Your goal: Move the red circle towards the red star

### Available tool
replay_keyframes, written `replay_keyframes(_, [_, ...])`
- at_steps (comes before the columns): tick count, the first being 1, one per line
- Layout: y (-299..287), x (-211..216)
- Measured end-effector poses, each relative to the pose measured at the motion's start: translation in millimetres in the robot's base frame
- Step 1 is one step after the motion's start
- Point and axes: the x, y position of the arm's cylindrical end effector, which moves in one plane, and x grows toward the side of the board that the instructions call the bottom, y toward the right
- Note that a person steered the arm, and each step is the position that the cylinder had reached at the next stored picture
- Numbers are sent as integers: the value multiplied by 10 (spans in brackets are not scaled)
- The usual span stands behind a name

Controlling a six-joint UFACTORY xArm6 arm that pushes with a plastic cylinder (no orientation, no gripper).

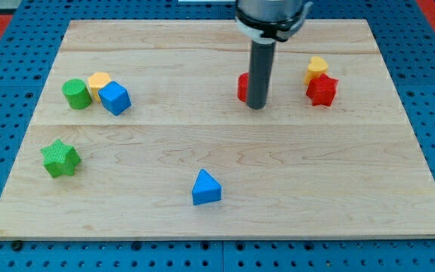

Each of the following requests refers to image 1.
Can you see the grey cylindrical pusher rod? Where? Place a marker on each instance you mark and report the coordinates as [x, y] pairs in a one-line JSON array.
[[259, 72]]

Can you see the red cylinder block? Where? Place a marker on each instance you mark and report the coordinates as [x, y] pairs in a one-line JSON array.
[[242, 87]]

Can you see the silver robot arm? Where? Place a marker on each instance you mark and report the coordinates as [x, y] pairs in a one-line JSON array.
[[267, 22]]

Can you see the red star block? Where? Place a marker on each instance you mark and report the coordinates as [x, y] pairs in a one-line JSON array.
[[322, 90]]

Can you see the green star block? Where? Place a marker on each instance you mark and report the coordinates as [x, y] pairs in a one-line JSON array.
[[60, 159]]

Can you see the yellow heart block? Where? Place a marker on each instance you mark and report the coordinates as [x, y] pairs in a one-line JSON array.
[[316, 67]]

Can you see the wooden board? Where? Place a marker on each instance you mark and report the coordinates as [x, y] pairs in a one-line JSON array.
[[290, 171]]

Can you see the blue triangle block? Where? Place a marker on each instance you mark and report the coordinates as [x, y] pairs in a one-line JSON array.
[[206, 189]]

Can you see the blue cube block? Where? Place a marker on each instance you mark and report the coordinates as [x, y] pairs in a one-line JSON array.
[[115, 98]]

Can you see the yellow pentagon block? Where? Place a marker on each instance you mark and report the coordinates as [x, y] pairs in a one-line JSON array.
[[96, 82]]

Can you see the green cylinder block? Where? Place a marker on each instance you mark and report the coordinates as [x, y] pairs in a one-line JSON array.
[[76, 94]]

